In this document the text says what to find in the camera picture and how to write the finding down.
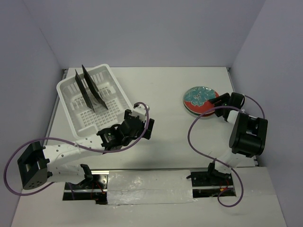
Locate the white plastic dish rack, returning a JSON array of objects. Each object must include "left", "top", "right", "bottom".
[{"left": 56, "top": 64, "right": 132, "bottom": 140}]

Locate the white foam front board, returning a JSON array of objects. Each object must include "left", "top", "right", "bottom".
[{"left": 12, "top": 167, "right": 286, "bottom": 227}]

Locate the metal base rail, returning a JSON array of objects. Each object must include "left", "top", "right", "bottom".
[{"left": 62, "top": 169, "right": 236, "bottom": 205}]

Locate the black square plate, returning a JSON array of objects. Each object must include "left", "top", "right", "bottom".
[
  {"left": 82, "top": 65, "right": 108, "bottom": 110},
  {"left": 75, "top": 70, "right": 95, "bottom": 112}
]

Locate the purple cable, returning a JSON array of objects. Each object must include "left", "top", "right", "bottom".
[
  {"left": 4, "top": 102, "right": 150, "bottom": 196},
  {"left": 187, "top": 94, "right": 266, "bottom": 208}
]

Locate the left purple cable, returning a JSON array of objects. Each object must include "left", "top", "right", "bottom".
[{"left": 4, "top": 102, "right": 150, "bottom": 196}]

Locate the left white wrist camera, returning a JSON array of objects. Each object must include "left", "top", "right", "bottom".
[{"left": 132, "top": 103, "right": 146, "bottom": 122}]

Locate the small red teal floral plate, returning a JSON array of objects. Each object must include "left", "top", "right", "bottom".
[{"left": 183, "top": 104, "right": 214, "bottom": 118}]

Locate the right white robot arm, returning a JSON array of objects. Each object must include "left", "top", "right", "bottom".
[{"left": 206, "top": 92, "right": 268, "bottom": 185}]

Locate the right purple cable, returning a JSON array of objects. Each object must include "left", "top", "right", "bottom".
[{"left": 187, "top": 94, "right": 266, "bottom": 208}]

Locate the large red teal floral plate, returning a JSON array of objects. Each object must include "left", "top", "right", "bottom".
[{"left": 183, "top": 86, "right": 219, "bottom": 115}]

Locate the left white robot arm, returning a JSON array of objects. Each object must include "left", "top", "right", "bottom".
[{"left": 17, "top": 106, "right": 154, "bottom": 190}]

